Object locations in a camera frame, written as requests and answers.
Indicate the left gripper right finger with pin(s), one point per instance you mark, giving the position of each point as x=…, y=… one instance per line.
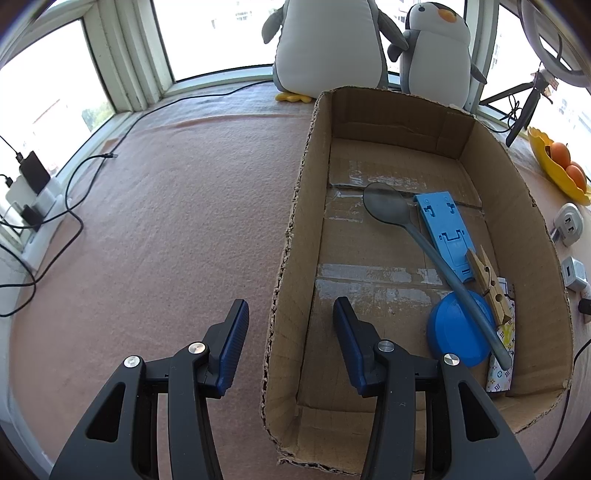
x=466, y=435

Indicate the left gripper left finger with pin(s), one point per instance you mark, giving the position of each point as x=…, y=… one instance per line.
x=116, y=438

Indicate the blue round lid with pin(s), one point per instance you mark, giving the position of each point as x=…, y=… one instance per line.
x=451, y=328

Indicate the wooden clothespin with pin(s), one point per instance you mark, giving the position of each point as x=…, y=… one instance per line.
x=487, y=279

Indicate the white usb charger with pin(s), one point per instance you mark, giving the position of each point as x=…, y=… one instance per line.
x=574, y=274

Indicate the blue phone stand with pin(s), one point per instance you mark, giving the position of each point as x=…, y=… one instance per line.
x=448, y=231

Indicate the white round plug-in device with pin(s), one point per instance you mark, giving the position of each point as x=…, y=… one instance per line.
x=568, y=225

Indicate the grey plastic spoon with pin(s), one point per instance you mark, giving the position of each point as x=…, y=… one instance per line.
x=387, y=205

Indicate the patterned white lighter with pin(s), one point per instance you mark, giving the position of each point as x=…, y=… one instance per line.
x=499, y=381

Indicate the black cylinder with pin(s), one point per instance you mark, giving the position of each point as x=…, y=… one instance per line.
x=584, y=306

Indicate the open cardboard box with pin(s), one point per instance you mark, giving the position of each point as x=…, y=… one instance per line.
x=335, y=248

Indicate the white power strip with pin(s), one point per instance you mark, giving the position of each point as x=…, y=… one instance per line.
x=48, y=204

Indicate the black power adapter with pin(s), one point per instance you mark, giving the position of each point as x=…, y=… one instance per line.
x=33, y=171

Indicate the orange fruit lower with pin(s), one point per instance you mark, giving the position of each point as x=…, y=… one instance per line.
x=576, y=173

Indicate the orange fruit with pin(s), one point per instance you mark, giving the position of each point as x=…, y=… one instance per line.
x=560, y=154
x=576, y=173

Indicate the orange fruit upper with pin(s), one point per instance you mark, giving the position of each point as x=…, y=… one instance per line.
x=560, y=154

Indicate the yellow fruit bowl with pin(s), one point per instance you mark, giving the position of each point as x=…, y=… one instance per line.
x=538, y=142

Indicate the black tripod stand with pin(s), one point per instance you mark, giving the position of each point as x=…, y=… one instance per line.
x=520, y=115

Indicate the small plush penguin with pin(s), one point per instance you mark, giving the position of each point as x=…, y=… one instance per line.
x=437, y=64

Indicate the large plush penguin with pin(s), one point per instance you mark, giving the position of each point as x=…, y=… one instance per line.
x=323, y=45

